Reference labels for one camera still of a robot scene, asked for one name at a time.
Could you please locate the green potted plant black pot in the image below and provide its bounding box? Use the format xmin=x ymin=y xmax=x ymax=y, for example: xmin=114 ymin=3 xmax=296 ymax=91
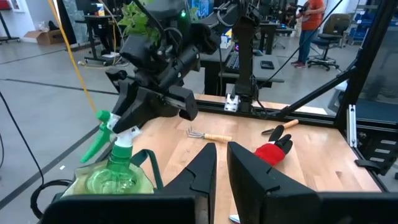
xmin=116 ymin=0 xmax=162 ymax=46

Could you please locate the black cable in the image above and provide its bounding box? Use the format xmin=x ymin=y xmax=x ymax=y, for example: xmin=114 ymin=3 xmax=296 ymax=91
xmin=0 ymin=91 xmax=75 ymax=219

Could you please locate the wooden handled hand rake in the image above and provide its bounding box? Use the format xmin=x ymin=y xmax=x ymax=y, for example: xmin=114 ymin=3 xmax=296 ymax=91
xmin=185 ymin=126 xmax=233 ymax=144

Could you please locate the thick yellow cable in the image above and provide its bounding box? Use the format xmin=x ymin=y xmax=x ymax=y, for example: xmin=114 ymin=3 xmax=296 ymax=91
xmin=46 ymin=0 xmax=98 ymax=114

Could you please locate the green spray bottle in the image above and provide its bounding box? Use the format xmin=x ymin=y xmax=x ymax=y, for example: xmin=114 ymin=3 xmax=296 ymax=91
xmin=79 ymin=110 xmax=155 ymax=195

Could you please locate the grey desk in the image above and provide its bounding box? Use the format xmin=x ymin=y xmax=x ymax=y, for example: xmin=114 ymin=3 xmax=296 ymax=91
xmin=200 ymin=42 xmax=285 ymax=96

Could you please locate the black backlit keyboard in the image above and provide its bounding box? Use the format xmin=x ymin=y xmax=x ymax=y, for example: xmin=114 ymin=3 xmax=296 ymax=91
xmin=224 ymin=50 xmax=241 ymax=71

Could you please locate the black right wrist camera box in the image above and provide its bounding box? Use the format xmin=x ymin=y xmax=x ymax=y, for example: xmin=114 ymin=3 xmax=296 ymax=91
xmin=119 ymin=33 xmax=160 ymax=68

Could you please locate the blue bin shelf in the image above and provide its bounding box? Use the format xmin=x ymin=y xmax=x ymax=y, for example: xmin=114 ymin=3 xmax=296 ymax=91
xmin=348 ymin=11 xmax=377 ymax=46

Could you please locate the dark desk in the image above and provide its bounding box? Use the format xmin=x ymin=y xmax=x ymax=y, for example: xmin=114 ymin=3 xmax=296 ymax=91
xmin=259 ymin=22 xmax=296 ymax=56

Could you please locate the cardboard box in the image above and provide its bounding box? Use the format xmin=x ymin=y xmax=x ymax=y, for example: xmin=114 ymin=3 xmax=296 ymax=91
xmin=24 ymin=28 xmax=65 ymax=45

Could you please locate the black monitor blue screen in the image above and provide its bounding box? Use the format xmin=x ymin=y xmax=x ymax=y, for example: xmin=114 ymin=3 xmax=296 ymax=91
xmin=188 ymin=0 xmax=216 ymax=21

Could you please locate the silver frame bracket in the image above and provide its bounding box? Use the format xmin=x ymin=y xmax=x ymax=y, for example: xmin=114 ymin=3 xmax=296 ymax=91
xmin=347 ymin=104 xmax=358 ymax=149

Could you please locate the red black gardening glove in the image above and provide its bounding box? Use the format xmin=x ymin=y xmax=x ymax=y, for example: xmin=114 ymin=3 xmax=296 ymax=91
xmin=252 ymin=124 xmax=294 ymax=167

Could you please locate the black office chair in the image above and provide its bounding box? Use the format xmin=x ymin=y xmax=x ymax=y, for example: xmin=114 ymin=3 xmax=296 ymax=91
xmin=307 ymin=12 xmax=352 ymax=72

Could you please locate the black table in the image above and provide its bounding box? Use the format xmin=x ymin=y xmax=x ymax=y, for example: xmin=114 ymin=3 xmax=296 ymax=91
xmin=75 ymin=13 xmax=123 ymax=65

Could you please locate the person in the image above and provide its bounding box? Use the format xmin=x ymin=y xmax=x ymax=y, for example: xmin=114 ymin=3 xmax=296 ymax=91
xmin=290 ymin=0 xmax=326 ymax=69

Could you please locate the black aluminium table frame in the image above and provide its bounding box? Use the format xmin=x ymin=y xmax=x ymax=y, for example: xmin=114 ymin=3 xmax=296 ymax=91
xmin=194 ymin=0 xmax=398 ymax=194

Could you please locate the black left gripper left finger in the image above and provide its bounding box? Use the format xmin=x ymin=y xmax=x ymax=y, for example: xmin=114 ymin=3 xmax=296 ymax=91
xmin=155 ymin=142 xmax=218 ymax=224

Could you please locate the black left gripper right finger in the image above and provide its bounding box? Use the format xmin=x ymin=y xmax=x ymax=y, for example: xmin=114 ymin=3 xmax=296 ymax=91
xmin=226 ymin=141 xmax=322 ymax=224

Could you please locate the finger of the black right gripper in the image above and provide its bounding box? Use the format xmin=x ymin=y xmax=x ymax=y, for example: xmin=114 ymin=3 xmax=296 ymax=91
xmin=110 ymin=80 xmax=137 ymax=121
xmin=112 ymin=86 xmax=175 ymax=134

